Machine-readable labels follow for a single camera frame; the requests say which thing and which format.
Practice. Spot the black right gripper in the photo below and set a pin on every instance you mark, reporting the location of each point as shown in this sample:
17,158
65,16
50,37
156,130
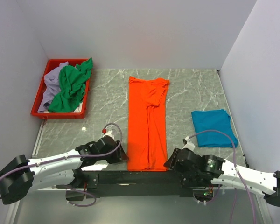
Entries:
175,158

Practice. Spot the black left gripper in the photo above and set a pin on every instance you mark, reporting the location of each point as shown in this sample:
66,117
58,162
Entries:
118,151

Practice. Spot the orange t shirt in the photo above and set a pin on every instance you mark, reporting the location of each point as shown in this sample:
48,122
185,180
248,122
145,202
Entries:
146,138

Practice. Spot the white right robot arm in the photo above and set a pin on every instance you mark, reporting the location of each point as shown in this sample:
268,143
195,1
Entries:
202,171

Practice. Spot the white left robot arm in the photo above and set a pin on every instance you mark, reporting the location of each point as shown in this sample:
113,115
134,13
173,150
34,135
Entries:
23,175

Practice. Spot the folded teal t shirt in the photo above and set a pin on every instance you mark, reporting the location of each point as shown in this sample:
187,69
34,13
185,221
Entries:
214,128

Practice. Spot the green t shirt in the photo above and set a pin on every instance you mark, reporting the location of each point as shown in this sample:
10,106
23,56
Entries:
72,83

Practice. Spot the lavender t shirt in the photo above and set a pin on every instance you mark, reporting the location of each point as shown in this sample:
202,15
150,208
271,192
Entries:
52,87

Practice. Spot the red plastic bin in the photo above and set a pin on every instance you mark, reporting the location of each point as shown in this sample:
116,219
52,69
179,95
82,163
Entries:
52,64

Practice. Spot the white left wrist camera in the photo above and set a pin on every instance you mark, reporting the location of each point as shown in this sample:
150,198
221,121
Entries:
111,133

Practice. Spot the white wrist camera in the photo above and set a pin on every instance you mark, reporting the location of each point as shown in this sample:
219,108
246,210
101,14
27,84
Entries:
111,133
188,144

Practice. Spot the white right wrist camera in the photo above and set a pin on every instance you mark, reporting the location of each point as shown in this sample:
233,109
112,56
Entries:
188,144

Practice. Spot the black table edge rail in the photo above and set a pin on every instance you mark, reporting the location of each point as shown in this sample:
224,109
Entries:
142,183

